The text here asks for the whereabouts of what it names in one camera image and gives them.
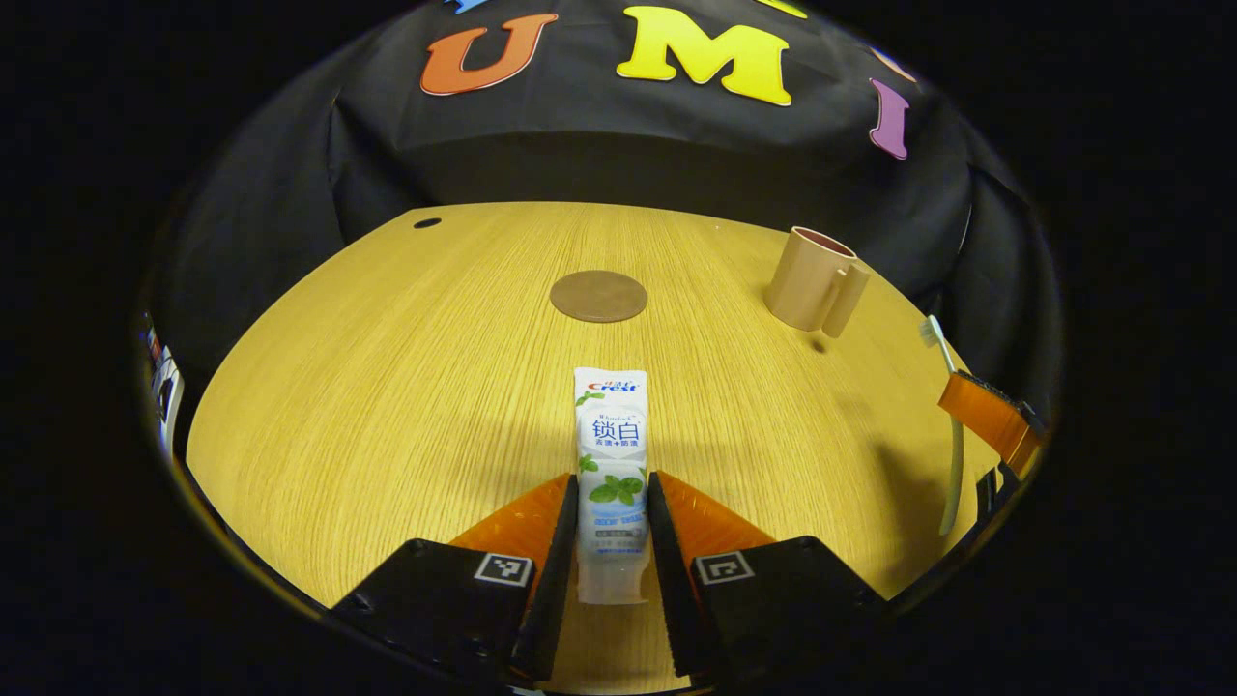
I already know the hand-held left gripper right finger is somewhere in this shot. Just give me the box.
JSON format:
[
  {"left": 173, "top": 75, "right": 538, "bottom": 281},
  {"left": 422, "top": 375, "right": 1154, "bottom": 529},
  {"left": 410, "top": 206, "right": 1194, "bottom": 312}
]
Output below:
[{"left": 646, "top": 471, "right": 890, "bottom": 682}]

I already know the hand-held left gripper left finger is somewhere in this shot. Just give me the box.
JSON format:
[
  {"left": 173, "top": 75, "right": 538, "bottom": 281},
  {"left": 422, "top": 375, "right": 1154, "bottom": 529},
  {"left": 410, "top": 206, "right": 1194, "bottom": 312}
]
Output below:
[{"left": 329, "top": 472, "right": 581, "bottom": 689}]

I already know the pale green toothbrush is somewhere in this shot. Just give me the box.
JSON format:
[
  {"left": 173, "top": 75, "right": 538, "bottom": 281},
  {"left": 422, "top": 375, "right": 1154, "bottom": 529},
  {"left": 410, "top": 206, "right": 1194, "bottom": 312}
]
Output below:
[{"left": 918, "top": 314, "right": 967, "bottom": 537}]

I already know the white toothpaste tube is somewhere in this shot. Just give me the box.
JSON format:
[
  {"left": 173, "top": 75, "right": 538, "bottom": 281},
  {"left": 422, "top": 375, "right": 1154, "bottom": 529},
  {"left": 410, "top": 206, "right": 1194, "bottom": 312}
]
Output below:
[{"left": 572, "top": 366, "right": 652, "bottom": 606}]

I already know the beige cup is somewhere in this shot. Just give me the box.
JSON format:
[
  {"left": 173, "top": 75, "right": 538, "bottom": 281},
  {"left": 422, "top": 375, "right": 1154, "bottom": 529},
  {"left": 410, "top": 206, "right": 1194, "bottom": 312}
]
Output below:
[{"left": 763, "top": 226, "right": 871, "bottom": 339}]

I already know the brown round coaster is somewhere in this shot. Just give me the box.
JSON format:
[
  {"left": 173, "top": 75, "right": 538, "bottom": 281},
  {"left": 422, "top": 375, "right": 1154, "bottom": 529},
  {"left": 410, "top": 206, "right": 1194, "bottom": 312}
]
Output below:
[{"left": 549, "top": 270, "right": 649, "bottom": 324}]

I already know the wooden desktop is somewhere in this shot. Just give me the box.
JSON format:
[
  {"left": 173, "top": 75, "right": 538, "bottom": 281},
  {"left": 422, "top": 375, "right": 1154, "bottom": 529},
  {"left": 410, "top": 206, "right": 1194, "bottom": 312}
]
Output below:
[{"left": 186, "top": 201, "right": 1006, "bottom": 695}]

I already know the white side table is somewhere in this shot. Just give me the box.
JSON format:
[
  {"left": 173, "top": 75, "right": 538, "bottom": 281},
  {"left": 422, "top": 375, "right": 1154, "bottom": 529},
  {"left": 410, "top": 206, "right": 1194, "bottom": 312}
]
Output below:
[{"left": 153, "top": 353, "right": 187, "bottom": 457}]

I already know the black backdrop cloth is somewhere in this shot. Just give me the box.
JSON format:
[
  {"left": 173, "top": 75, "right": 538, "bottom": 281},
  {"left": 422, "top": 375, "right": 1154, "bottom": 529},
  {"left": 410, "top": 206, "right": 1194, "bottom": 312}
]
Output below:
[{"left": 145, "top": 0, "right": 1064, "bottom": 465}]

